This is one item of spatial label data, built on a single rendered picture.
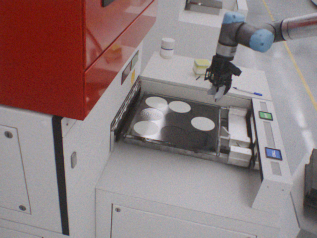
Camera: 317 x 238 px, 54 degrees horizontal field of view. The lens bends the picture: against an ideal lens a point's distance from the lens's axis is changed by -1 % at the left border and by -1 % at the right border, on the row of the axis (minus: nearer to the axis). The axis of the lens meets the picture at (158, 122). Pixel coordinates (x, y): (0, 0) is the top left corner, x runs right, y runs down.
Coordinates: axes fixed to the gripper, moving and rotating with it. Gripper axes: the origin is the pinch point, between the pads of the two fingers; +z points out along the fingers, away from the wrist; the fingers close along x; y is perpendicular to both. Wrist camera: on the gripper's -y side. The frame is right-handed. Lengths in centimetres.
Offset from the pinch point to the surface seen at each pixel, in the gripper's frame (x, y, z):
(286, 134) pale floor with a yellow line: -23, -169, 100
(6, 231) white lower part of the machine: -5, 87, 23
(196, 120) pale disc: -2.8, 7.4, 9.9
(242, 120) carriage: 6.9, -13.7, 12.0
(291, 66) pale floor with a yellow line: -109, -343, 100
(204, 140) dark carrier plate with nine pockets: 8.6, 15.0, 10.1
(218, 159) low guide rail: 14.9, 12.2, 16.7
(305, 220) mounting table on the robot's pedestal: 52, 11, 18
